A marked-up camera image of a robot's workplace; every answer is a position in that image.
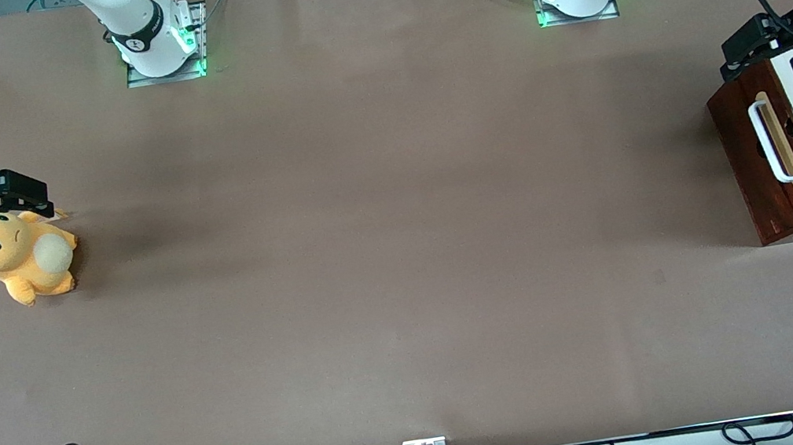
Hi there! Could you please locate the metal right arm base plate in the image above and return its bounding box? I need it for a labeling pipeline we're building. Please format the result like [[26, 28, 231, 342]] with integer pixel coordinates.
[[116, 0, 215, 90]]

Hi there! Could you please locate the white drawer handle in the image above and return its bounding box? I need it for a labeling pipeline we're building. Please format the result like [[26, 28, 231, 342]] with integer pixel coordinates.
[[746, 95, 793, 188]]

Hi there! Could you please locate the orange plush toy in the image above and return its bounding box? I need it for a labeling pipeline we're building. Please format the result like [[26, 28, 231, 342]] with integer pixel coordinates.
[[0, 197, 88, 311]]

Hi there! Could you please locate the black coiled floor cable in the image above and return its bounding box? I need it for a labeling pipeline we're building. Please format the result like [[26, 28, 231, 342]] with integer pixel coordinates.
[[719, 412, 793, 445]]

